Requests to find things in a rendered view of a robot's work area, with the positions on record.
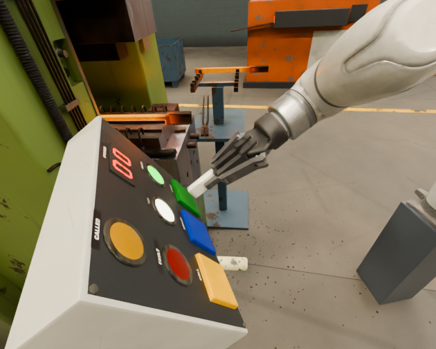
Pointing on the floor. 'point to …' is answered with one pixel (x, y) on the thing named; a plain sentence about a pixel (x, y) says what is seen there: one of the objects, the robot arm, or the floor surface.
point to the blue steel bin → (171, 59)
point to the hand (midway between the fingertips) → (203, 183)
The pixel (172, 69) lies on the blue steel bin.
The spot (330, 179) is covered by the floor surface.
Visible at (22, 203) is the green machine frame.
